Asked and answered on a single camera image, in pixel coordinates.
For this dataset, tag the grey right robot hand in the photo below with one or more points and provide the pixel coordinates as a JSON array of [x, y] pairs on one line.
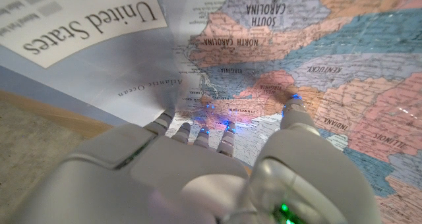
[[171, 178]]

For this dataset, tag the United States paper map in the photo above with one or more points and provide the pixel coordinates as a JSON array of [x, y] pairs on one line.
[[296, 52]]

